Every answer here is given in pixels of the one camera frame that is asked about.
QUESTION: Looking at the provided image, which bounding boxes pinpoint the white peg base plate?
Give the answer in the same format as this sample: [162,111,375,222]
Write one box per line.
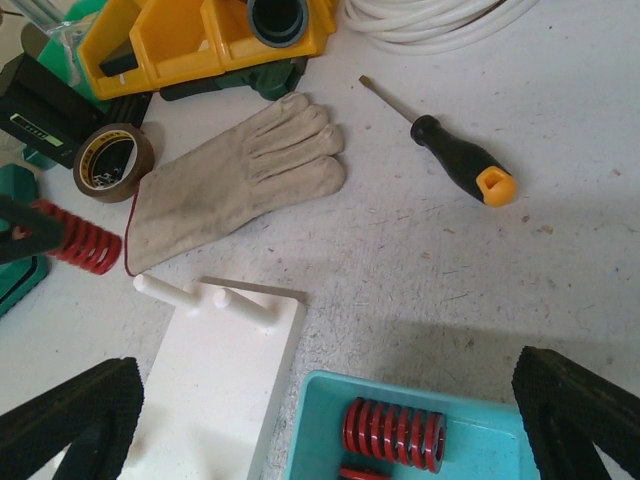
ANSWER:
[120,274,306,479]

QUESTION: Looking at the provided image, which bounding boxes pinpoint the large red spring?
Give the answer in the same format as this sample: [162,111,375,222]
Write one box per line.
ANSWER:
[31,199,122,275]

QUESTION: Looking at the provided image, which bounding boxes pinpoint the beige work glove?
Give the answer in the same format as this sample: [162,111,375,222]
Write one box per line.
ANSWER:
[125,93,346,275]

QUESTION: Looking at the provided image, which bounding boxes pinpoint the green storage bin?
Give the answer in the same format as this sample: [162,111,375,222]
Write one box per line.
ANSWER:
[38,1,106,104]

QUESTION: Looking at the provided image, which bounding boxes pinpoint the yellow bin middle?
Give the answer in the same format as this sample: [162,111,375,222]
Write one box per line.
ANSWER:
[130,0,224,89]

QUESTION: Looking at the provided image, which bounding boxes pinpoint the white cable spool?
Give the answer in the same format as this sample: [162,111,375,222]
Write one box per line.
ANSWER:
[341,0,537,56]

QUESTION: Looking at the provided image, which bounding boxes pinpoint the black orange flathead screwdriver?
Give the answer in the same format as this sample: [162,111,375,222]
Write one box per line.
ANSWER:
[358,75,518,208]

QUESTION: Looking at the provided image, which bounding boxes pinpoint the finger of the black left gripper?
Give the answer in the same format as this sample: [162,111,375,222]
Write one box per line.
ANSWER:
[1,195,65,264]

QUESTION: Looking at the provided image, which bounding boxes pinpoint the brown packing tape roll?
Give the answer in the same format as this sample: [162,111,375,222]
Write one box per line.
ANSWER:
[73,123,155,203]

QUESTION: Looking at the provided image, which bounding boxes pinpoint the black meter device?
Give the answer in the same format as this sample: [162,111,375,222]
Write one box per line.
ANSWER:
[1,53,105,169]

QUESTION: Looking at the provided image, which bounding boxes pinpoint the yellow bin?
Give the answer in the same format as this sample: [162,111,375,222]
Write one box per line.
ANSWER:
[201,0,338,72]
[130,0,224,89]
[78,0,158,100]

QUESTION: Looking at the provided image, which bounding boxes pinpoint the black box in bin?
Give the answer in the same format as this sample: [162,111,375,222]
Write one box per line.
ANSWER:
[99,37,138,77]

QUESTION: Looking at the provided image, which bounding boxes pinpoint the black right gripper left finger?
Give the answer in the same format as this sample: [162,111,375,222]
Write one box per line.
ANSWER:
[1,357,144,479]

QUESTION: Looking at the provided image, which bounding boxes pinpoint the grey pipe fitting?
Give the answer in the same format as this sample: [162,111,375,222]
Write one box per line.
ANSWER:
[247,0,309,48]

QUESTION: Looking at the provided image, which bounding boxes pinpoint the red spring in tray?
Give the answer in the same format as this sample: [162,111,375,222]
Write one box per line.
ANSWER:
[341,397,447,474]

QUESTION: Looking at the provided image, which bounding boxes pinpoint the yellow bin right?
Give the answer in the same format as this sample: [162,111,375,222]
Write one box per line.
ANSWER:
[201,0,338,72]

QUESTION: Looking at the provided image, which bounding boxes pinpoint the teal spring tray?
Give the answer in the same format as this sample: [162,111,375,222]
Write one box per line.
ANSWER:
[285,370,540,479]

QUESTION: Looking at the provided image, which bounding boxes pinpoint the yellow bin left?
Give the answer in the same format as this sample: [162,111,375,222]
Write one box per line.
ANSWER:
[78,0,158,100]

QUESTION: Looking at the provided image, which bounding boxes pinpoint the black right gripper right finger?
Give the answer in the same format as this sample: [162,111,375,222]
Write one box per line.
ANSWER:
[512,346,639,479]

